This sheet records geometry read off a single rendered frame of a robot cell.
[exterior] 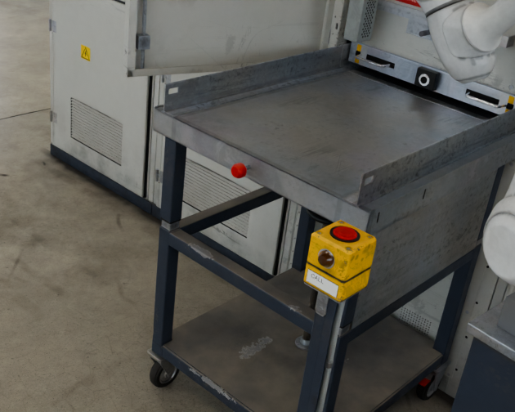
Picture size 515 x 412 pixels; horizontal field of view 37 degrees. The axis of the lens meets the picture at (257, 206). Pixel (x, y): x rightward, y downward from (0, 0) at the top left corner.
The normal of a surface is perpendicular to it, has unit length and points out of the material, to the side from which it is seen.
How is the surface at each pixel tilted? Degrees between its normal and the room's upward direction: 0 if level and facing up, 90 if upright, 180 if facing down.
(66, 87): 90
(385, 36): 90
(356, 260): 90
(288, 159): 0
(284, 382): 0
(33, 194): 0
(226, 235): 90
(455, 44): 98
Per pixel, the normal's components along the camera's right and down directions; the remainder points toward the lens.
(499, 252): -0.89, 0.18
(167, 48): 0.49, 0.46
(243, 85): 0.73, 0.39
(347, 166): 0.11, -0.88
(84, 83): -0.67, 0.28
